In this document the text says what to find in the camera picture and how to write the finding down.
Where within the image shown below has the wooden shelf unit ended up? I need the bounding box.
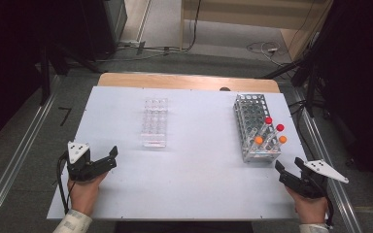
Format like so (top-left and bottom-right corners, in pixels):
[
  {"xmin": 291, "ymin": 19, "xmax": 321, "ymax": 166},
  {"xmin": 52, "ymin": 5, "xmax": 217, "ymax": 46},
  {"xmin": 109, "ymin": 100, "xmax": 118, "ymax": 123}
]
[{"xmin": 179, "ymin": 0, "xmax": 334, "ymax": 62}]

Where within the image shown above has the coiled white floor cable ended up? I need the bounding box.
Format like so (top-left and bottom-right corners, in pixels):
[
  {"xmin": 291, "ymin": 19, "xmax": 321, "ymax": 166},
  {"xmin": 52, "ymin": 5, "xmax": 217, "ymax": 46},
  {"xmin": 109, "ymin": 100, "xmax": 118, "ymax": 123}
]
[{"xmin": 246, "ymin": 41, "xmax": 288, "ymax": 67}]

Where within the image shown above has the metal floor rail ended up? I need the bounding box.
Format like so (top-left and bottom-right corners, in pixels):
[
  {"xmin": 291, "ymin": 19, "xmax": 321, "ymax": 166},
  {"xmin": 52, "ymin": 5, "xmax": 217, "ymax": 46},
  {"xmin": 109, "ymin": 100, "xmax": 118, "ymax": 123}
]
[
  {"xmin": 0, "ymin": 76, "xmax": 61, "ymax": 227},
  {"xmin": 292, "ymin": 88, "xmax": 363, "ymax": 233}
]

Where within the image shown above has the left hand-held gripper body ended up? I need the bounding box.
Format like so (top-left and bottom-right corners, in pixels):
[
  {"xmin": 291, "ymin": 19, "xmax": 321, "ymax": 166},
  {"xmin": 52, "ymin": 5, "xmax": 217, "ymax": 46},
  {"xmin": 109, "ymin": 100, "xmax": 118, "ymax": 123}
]
[{"xmin": 66, "ymin": 141, "xmax": 107, "ymax": 183}]

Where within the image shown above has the person's left hand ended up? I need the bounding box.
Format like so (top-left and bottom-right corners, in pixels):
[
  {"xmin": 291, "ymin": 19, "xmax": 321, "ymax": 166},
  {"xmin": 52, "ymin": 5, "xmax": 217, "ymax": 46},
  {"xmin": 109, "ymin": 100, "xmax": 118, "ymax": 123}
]
[{"xmin": 67, "ymin": 171, "xmax": 110, "ymax": 217}]

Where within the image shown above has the hanging black cable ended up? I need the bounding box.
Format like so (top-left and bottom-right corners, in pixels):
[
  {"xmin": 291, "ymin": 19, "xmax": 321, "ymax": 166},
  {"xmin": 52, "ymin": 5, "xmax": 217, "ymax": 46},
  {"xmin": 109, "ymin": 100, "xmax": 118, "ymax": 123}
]
[{"xmin": 186, "ymin": 0, "xmax": 203, "ymax": 51}]

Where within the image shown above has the black cabinet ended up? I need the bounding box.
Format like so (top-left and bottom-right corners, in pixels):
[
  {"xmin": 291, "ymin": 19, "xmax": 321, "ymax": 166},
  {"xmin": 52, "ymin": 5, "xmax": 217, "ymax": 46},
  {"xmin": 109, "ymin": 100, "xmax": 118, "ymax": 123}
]
[{"xmin": 77, "ymin": 0, "xmax": 128, "ymax": 62}]

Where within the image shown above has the black metal stand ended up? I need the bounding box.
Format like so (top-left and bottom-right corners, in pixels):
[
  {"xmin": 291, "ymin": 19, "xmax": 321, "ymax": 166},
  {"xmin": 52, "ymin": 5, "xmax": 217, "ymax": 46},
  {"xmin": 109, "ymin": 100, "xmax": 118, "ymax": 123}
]
[
  {"xmin": 38, "ymin": 43, "xmax": 106, "ymax": 106},
  {"xmin": 261, "ymin": 56, "xmax": 326, "ymax": 118}
]

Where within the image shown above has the wooden table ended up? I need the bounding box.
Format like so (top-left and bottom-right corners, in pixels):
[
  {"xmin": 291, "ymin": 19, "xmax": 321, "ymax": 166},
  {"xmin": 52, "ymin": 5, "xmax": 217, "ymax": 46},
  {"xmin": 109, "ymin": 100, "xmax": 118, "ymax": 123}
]
[{"xmin": 96, "ymin": 72, "xmax": 281, "ymax": 94}]

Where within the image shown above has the red-capped test tube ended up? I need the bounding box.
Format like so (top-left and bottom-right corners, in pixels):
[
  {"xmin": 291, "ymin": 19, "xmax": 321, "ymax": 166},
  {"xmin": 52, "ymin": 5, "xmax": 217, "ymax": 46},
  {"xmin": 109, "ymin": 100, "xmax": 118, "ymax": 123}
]
[
  {"xmin": 270, "ymin": 123, "xmax": 286, "ymax": 147},
  {"xmin": 257, "ymin": 116, "xmax": 273, "ymax": 140}
]

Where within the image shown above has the black floor tape mark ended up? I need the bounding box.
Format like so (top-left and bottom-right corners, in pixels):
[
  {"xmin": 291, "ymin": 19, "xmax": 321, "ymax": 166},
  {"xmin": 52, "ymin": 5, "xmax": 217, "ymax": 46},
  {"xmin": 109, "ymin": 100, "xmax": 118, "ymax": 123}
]
[{"xmin": 57, "ymin": 107, "xmax": 73, "ymax": 127}]

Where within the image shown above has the person's right hand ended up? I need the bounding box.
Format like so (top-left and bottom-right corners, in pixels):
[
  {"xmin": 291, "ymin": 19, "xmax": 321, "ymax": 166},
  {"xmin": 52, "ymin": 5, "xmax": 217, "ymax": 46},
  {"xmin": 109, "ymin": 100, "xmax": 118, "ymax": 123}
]
[{"xmin": 286, "ymin": 185, "xmax": 329, "ymax": 225}]

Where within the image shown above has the right hand-held gripper cable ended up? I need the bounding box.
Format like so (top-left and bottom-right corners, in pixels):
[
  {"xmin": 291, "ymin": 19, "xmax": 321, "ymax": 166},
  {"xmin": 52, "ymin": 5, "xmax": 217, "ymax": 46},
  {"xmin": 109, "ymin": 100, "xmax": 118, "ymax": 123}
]
[{"xmin": 323, "ymin": 193, "xmax": 335, "ymax": 227}]

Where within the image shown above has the metal tube rack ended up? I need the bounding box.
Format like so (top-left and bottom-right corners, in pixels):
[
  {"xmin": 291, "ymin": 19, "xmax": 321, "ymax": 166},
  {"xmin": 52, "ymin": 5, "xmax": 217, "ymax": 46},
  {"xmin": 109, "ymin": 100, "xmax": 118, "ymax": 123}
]
[{"xmin": 232, "ymin": 93, "xmax": 282, "ymax": 164}]

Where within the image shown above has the orange-capped test tube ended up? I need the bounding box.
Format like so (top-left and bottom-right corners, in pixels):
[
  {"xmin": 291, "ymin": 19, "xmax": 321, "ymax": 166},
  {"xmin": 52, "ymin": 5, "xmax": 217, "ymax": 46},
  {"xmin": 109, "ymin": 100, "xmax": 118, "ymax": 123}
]
[
  {"xmin": 251, "ymin": 135, "xmax": 264, "ymax": 153},
  {"xmin": 271, "ymin": 135, "xmax": 288, "ymax": 153}
]

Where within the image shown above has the black floor cable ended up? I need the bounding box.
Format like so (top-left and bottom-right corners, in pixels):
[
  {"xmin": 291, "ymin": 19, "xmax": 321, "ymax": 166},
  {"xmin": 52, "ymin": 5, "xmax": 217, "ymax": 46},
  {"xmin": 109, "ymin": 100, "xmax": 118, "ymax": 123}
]
[{"xmin": 288, "ymin": 99, "xmax": 322, "ymax": 163}]

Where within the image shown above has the clear plastic tube rack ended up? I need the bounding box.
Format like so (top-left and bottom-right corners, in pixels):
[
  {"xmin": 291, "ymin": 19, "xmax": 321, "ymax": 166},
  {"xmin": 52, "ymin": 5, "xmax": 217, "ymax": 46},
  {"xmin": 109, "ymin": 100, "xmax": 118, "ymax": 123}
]
[{"xmin": 140, "ymin": 97, "xmax": 169, "ymax": 149}]

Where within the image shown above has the left hand-held gripper cable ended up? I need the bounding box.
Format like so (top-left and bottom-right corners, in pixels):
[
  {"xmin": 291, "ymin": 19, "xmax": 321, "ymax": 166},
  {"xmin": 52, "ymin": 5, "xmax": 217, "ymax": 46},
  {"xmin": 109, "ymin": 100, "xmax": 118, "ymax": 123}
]
[{"xmin": 56, "ymin": 151, "xmax": 76, "ymax": 215}]

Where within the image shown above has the white table board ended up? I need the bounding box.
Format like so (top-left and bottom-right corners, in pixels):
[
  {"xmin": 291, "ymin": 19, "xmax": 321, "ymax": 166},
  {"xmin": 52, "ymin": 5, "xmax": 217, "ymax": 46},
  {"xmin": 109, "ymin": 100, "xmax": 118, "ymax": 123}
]
[{"xmin": 47, "ymin": 85, "xmax": 328, "ymax": 221}]

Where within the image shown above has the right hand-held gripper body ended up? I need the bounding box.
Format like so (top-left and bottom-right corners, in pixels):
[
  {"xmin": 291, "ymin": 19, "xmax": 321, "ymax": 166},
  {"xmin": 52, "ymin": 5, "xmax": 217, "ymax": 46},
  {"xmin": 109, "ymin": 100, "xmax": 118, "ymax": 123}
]
[{"xmin": 280, "ymin": 159, "xmax": 350, "ymax": 199}]

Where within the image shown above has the hand-held gripper cable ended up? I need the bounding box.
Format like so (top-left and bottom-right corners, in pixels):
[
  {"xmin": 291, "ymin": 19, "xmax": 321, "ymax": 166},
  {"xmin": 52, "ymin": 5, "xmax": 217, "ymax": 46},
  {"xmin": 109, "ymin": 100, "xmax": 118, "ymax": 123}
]
[
  {"xmin": 56, "ymin": 151, "xmax": 76, "ymax": 215},
  {"xmin": 323, "ymin": 193, "xmax": 335, "ymax": 227}
]

